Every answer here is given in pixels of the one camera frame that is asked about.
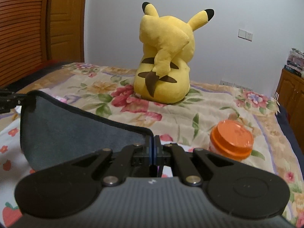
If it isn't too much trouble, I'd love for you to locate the wooden louvred wardrobe door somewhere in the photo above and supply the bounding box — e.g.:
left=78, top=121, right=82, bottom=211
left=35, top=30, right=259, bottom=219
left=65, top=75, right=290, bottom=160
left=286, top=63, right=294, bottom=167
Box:
left=1, top=0, right=86, bottom=87

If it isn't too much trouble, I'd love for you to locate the floral bed blanket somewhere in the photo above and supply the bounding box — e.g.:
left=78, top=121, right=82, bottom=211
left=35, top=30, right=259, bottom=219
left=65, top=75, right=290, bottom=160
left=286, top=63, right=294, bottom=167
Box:
left=6, top=63, right=303, bottom=227

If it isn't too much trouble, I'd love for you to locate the wooden sideboard cabinet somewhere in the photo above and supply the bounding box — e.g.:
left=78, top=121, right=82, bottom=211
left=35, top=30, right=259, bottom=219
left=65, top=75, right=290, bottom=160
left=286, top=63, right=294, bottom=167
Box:
left=276, top=69, right=303, bottom=153

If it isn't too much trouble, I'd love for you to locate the white wall switch plate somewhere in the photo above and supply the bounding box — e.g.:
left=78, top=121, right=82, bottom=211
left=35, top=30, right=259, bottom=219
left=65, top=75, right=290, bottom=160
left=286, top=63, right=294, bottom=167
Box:
left=237, top=29, right=253, bottom=42

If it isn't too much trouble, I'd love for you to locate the white strawberry print cloth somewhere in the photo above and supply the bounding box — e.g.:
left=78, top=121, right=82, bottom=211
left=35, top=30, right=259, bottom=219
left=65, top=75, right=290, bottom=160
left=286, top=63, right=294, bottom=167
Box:
left=0, top=87, right=215, bottom=228

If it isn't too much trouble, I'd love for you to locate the yellow Pikachu plush toy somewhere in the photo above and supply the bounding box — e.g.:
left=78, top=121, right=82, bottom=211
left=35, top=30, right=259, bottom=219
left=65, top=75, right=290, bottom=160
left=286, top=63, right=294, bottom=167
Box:
left=133, top=2, right=214, bottom=104

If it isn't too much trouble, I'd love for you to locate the purple and grey microfibre towel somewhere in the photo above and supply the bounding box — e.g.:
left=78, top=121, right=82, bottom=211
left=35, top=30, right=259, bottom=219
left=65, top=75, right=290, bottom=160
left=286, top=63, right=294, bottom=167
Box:
left=20, top=91, right=154, bottom=171

